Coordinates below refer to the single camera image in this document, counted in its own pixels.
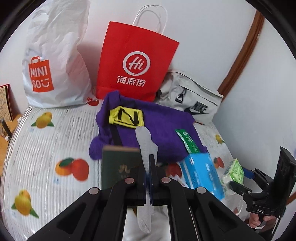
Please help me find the green tissue pack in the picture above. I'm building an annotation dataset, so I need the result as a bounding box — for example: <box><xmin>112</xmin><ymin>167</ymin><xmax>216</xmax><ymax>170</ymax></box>
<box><xmin>220</xmin><ymin>159</ymin><xmax>244</xmax><ymax>195</ymax></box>

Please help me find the yellow black mesh bag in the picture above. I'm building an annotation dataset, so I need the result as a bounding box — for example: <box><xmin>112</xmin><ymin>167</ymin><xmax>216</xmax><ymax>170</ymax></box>
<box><xmin>108</xmin><ymin>106</ymin><xmax>145</xmax><ymax>146</ymax></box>

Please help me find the person's right hand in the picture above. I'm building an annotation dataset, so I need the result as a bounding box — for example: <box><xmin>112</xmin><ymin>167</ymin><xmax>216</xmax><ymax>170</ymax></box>
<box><xmin>248</xmin><ymin>211</ymin><xmax>278</xmax><ymax>230</ymax></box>

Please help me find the blue tissue pack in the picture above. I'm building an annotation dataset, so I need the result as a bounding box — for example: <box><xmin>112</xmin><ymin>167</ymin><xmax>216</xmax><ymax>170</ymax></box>
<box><xmin>179</xmin><ymin>153</ymin><xmax>225</xmax><ymax>200</ymax></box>

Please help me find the dark green tea tin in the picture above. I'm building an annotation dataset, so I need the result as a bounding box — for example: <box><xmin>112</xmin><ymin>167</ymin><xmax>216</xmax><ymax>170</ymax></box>
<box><xmin>101</xmin><ymin>145</ymin><xmax>142</xmax><ymax>190</ymax></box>

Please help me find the fruit pattern tablecloth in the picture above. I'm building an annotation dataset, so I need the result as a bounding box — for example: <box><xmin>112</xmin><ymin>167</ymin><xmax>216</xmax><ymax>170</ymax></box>
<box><xmin>1</xmin><ymin>99</ymin><xmax>246</xmax><ymax>241</ymax></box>

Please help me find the grey Nike bag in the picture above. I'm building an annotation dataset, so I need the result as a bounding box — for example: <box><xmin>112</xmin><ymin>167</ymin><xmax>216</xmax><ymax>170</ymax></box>
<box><xmin>158</xmin><ymin>70</ymin><xmax>223</xmax><ymax>125</ymax></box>

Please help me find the wooden side table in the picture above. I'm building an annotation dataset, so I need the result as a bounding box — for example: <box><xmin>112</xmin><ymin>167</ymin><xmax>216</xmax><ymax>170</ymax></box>
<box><xmin>0</xmin><ymin>113</ymin><xmax>23</xmax><ymax>176</ymax></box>

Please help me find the brown patterned box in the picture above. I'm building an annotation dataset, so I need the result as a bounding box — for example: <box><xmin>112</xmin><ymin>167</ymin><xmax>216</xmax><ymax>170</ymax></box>
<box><xmin>0</xmin><ymin>84</ymin><xmax>14</xmax><ymax>122</ymax></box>

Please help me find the white Miniso plastic bag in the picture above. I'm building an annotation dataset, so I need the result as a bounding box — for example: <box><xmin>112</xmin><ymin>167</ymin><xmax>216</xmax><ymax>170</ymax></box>
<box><xmin>22</xmin><ymin>0</ymin><xmax>97</xmax><ymax>108</ymax></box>

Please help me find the red Haidilao paper bag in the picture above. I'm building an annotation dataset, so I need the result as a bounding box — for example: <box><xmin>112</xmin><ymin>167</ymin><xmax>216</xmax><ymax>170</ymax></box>
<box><xmin>95</xmin><ymin>4</ymin><xmax>179</xmax><ymax>101</ymax></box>

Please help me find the brown wooden door frame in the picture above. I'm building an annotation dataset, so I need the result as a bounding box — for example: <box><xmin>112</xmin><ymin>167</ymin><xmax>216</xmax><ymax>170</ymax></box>
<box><xmin>218</xmin><ymin>10</ymin><xmax>265</xmax><ymax>98</ymax></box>

